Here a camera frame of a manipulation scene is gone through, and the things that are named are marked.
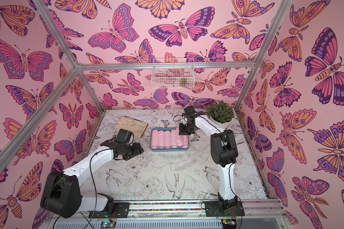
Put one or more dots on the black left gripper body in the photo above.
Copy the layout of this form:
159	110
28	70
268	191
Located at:
132	151

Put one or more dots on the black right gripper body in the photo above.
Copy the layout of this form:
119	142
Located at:
185	129

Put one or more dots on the pink trash bag roll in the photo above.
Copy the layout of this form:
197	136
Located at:
161	140
155	139
173	139
185	141
178	138
167	140

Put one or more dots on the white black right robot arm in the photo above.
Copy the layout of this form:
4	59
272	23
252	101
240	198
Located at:
224	151

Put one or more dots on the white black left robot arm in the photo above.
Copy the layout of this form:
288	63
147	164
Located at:
62	195

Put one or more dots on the blue plastic storage box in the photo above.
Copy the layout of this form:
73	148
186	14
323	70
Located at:
178	149

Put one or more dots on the cream work glove red cuff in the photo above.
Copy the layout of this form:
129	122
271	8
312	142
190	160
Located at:
135	126

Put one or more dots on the green plant in white pot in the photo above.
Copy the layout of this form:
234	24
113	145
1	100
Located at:
221	114

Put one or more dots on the white wire wall basket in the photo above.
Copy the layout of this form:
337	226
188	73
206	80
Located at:
176	78

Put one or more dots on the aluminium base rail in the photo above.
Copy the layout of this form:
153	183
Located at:
249	208

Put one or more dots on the aluminium frame top bar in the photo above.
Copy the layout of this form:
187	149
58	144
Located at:
232	64

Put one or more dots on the aluminium frame post right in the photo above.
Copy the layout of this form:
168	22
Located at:
273	28

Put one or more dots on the aluminium frame post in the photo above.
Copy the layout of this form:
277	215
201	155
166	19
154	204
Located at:
53	24
273	28

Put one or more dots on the aluminium frame post left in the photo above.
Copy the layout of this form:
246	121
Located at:
53	24

